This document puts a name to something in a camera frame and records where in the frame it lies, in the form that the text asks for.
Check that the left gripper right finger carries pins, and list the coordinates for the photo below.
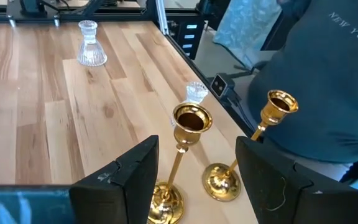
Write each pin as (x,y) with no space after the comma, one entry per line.
(278,193)

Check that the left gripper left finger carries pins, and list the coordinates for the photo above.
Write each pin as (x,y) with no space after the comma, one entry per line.
(120,193)

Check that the tall gold candlestick holder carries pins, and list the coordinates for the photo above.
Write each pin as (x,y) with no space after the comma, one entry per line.
(221,183)
(186,138)

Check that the clear ribbed glass candle holder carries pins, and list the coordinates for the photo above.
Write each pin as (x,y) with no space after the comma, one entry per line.
(196,91)
(91,53)

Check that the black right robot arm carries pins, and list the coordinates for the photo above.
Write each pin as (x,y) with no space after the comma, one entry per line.
(33,7)

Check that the person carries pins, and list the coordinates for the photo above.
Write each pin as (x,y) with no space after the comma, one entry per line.
(322,93)

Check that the black drawer cabinet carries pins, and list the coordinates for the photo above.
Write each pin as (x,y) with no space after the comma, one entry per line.
(182,40)

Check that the blue patterned cloth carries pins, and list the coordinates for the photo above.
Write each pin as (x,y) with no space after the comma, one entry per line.
(247,28)

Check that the silver aluminium extrusion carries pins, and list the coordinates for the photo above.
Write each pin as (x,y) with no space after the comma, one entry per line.
(162,15)

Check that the small black table camera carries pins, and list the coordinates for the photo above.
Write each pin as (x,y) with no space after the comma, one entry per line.
(220,85)

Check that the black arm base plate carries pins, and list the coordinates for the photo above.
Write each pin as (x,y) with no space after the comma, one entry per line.
(14,14)

